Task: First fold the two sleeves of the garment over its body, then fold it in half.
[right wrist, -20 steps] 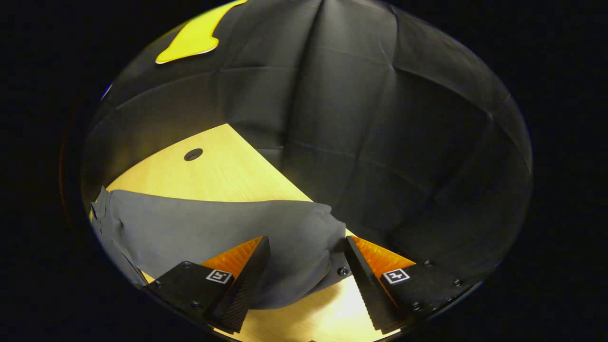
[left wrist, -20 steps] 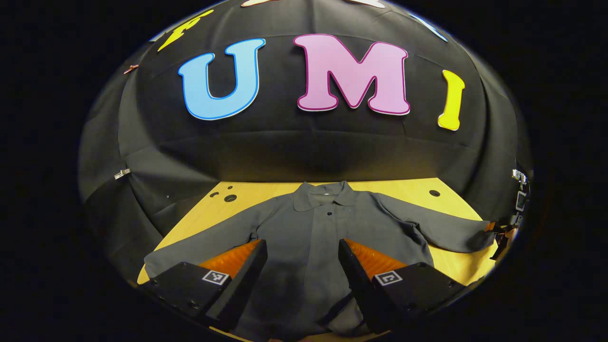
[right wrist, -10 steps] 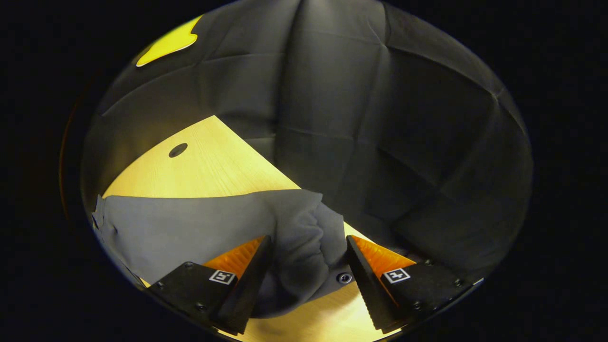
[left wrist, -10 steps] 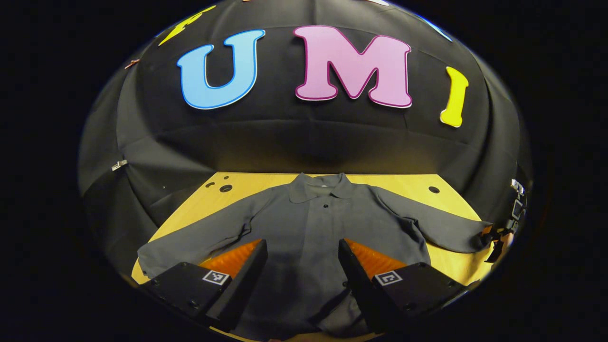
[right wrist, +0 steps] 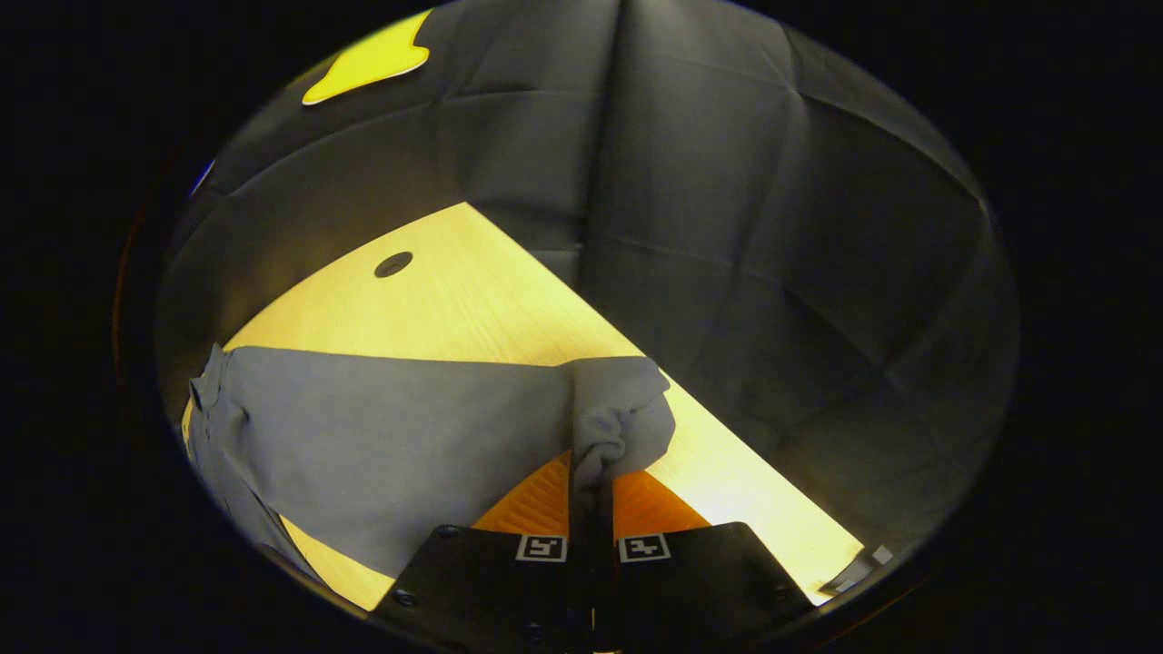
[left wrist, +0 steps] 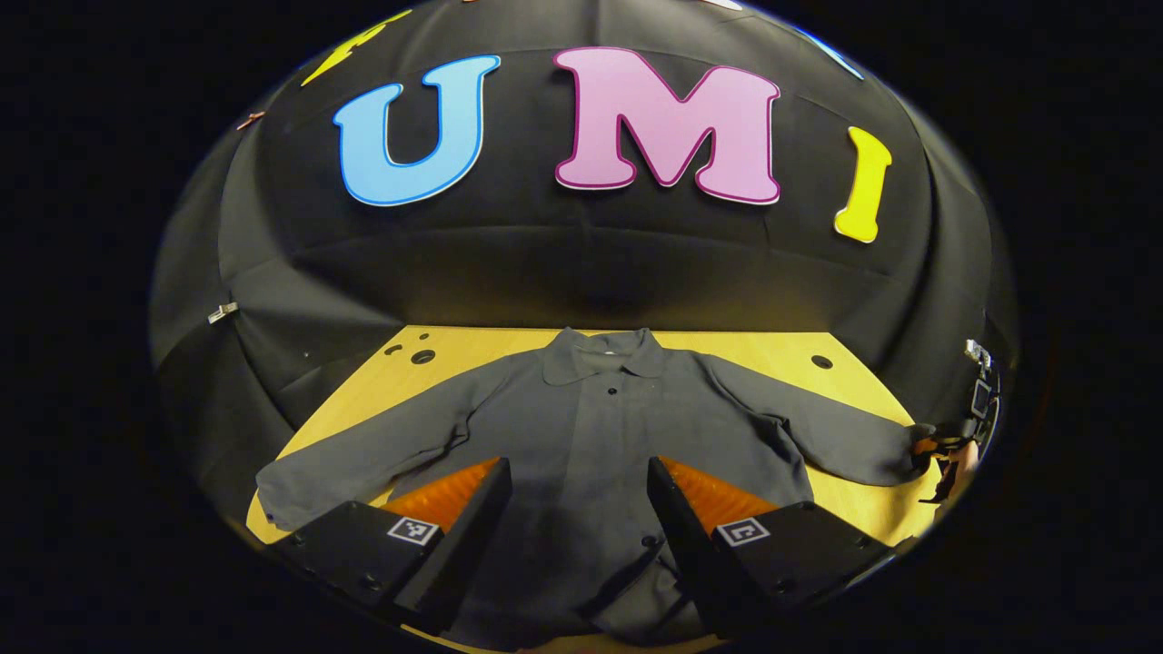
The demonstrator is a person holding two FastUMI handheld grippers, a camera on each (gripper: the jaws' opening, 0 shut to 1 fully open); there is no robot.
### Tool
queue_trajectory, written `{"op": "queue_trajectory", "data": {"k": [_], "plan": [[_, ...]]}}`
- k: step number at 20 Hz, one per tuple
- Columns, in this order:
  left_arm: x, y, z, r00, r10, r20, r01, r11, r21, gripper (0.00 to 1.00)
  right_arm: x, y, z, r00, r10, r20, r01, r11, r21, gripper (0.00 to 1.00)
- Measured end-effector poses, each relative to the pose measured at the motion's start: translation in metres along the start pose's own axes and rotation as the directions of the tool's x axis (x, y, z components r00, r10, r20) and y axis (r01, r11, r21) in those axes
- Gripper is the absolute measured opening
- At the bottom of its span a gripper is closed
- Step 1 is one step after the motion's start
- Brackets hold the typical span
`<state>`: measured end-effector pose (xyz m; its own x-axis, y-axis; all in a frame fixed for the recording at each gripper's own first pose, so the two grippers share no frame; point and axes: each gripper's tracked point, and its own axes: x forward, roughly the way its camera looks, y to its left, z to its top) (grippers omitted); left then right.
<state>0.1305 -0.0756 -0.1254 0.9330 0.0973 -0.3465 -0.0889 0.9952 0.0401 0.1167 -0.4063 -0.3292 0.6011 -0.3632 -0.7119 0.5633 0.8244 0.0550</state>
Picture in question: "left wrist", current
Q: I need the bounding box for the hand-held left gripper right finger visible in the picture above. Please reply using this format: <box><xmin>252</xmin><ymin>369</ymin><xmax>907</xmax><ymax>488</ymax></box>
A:
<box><xmin>647</xmin><ymin>454</ymin><xmax>896</xmax><ymax>642</ymax></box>

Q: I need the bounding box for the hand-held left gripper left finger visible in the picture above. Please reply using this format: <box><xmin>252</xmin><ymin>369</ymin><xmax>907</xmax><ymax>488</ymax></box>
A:
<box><xmin>273</xmin><ymin>456</ymin><xmax>514</xmax><ymax>637</ymax></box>

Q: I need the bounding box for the grey button shirt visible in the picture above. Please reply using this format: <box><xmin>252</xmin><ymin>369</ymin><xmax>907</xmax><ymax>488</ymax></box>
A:
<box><xmin>254</xmin><ymin>327</ymin><xmax>937</xmax><ymax>650</ymax></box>

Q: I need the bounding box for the black backdrop cloth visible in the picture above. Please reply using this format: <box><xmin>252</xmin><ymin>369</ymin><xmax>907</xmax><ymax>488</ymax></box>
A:
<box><xmin>150</xmin><ymin>0</ymin><xmax>1019</xmax><ymax>537</ymax></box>

